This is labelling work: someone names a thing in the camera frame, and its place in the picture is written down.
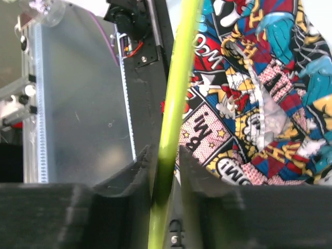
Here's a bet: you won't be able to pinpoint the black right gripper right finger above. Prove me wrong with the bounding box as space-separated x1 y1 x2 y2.
179 147 331 248

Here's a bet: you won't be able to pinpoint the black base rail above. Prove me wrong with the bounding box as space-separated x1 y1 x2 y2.
123 1 174 158

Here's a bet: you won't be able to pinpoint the white cable duct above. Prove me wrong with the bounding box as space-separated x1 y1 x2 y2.
115 26 136 161

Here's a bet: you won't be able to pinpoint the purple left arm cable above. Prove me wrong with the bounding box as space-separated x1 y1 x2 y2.
90 12 120 65

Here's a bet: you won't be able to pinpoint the comic print shorts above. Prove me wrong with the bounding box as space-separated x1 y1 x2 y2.
179 1 331 185

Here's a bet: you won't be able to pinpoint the lime green hanger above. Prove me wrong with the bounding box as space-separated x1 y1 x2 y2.
147 1 203 249

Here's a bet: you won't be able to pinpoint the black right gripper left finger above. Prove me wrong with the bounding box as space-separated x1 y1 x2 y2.
1 146 154 248

